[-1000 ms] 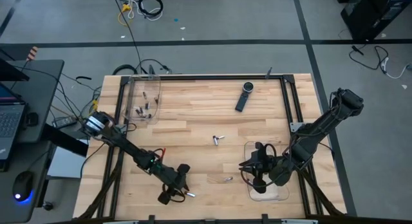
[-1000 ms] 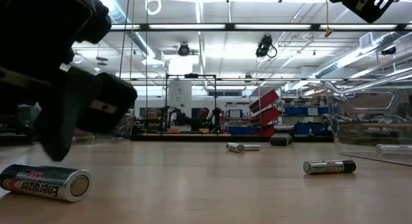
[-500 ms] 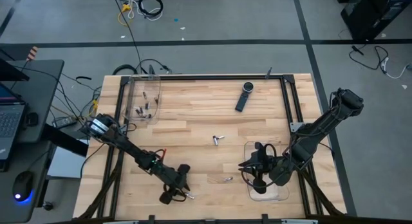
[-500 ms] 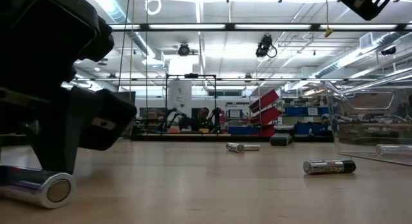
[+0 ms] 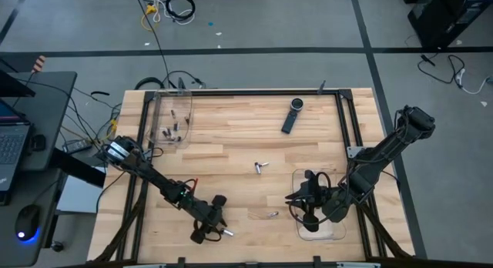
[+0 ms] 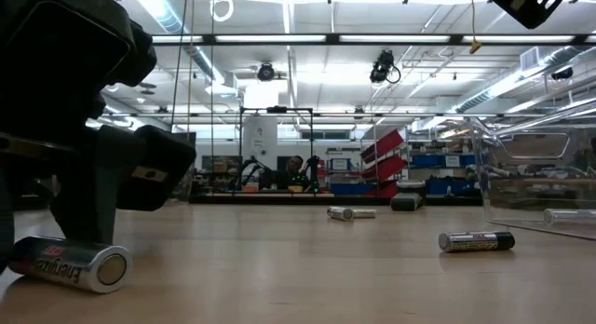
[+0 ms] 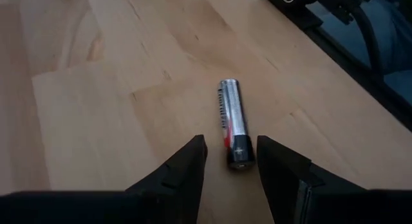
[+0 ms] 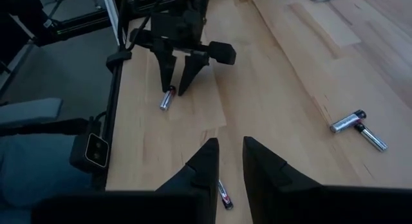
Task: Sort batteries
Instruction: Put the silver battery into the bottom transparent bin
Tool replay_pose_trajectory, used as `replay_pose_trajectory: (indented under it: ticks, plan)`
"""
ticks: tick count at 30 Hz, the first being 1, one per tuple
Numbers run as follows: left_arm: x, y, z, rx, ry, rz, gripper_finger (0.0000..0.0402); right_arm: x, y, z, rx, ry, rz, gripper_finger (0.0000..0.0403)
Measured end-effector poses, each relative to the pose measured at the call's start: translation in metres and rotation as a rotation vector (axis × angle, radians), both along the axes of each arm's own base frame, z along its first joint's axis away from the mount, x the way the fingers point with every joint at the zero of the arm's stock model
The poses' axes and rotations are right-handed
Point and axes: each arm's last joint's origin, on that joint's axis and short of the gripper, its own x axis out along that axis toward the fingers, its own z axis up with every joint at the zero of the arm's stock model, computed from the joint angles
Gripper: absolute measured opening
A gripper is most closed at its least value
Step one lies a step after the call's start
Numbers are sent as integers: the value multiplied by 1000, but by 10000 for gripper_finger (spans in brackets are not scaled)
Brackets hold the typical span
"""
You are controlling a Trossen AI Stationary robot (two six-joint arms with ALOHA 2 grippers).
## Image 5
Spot black aluminium table frame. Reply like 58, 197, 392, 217
92, 89, 417, 268

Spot small black desk object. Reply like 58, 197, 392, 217
29, 133, 47, 152

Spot black computer tower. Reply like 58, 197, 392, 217
407, 0, 463, 50
434, 0, 493, 34

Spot white panel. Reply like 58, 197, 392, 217
56, 166, 107, 215

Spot black cable coil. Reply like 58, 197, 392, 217
164, 0, 196, 22

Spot yellow cable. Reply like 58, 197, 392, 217
139, 4, 159, 32

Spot black flat screen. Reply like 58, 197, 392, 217
0, 69, 36, 99

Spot black grey handheld device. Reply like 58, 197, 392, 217
280, 97, 304, 135

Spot black computer mouse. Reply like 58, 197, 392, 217
14, 204, 42, 243

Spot clear plastic bin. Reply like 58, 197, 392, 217
291, 167, 347, 242
147, 89, 193, 151

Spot black floor cable with plug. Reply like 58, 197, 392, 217
418, 54, 467, 85

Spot thick black cable loop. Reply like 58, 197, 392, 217
133, 76, 167, 91

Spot dark grey desk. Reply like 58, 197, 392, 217
0, 70, 78, 268

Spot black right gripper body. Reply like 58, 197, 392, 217
302, 169, 328, 233

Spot black laptop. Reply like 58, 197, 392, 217
0, 98, 32, 206

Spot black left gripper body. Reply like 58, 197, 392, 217
188, 194, 228, 245

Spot silver metal bracket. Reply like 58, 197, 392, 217
345, 146, 366, 159

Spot black desk support bar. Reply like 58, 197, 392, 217
52, 148, 107, 189

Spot orange black striped object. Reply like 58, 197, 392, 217
32, 55, 47, 73

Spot white floor cable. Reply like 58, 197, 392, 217
455, 67, 491, 95

